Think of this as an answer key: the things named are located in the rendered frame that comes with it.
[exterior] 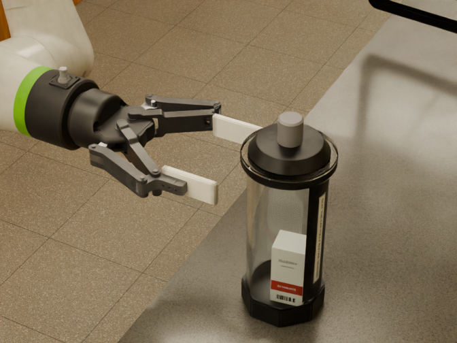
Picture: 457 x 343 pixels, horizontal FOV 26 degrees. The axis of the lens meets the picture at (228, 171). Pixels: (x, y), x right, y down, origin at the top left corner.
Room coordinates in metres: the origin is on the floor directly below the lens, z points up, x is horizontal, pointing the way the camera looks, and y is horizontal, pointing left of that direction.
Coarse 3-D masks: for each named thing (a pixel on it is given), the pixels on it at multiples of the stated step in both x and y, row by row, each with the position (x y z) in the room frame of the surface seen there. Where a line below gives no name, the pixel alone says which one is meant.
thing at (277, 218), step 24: (336, 168) 0.87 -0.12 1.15; (264, 192) 0.85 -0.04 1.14; (288, 192) 0.84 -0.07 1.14; (264, 216) 0.85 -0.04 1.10; (288, 216) 0.84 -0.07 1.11; (264, 240) 0.85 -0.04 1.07; (288, 240) 0.84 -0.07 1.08; (264, 264) 0.85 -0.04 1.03; (288, 264) 0.84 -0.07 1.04; (264, 288) 0.85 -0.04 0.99; (288, 288) 0.84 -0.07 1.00
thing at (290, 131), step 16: (288, 112) 0.90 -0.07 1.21; (272, 128) 0.91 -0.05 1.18; (288, 128) 0.87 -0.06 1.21; (304, 128) 0.91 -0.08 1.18; (256, 144) 0.88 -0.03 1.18; (272, 144) 0.88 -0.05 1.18; (288, 144) 0.87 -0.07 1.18; (304, 144) 0.88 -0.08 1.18; (320, 144) 0.88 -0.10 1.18; (256, 160) 0.86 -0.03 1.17; (272, 160) 0.86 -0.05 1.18; (288, 160) 0.85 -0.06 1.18; (304, 160) 0.85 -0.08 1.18; (320, 160) 0.86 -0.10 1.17
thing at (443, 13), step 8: (392, 0) 1.54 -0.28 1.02; (400, 0) 1.53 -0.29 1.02; (408, 0) 1.52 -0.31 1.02; (416, 0) 1.51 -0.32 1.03; (424, 0) 1.51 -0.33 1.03; (432, 0) 1.50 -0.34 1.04; (440, 0) 1.49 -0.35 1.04; (448, 0) 1.48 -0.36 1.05; (456, 0) 1.47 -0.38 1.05; (424, 8) 1.50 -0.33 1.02; (432, 8) 1.50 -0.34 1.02; (440, 8) 1.49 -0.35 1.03; (448, 8) 1.48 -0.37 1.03; (456, 8) 1.47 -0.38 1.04; (448, 16) 1.48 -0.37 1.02; (456, 16) 1.47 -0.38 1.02
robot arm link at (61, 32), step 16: (16, 0) 1.19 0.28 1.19; (32, 0) 1.19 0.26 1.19; (48, 0) 1.20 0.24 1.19; (64, 0) 1.22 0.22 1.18; (16, 16) 1.19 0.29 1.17; (32, 16) 1.19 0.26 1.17; (48, 16) 1.19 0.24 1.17; (64, 16) 1.20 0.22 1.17; (16, 32) 1.18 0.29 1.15; (32, 32) 1.17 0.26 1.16; (48, 32) 1.18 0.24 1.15; (64, 32) 1.19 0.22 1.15; (80, 32) 1.21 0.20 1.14; (48, 48) 1.15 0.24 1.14; (64, 48) 1.17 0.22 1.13; (80, 48) 1.19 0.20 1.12; (64, 64) 1.15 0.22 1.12; (80, 64) 1.17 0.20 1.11
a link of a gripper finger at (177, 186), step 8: (160, 176) 0.89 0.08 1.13; (168, 176) 0.89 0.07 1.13; (144, 184) 0.88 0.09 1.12; (152, 184) 0.89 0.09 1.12; (160, 184) 0.89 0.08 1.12; (168, 184) 0.88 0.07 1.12; (176, 184) 0.88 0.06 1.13; (184, 184) 0.88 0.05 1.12; (176, 192) 0.88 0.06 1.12; (184, 192) 0.88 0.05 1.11
